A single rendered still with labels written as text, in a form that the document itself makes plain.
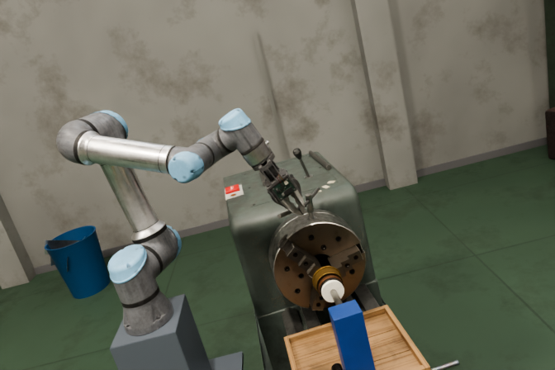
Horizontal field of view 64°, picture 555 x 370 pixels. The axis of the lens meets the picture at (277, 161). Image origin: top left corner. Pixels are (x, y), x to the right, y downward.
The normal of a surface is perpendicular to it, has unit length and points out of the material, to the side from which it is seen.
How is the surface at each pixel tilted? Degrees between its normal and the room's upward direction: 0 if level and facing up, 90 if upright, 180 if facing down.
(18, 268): 90
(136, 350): 90
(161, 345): 90
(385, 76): 90
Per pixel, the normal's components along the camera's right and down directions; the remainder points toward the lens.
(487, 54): 0.06, 0.27
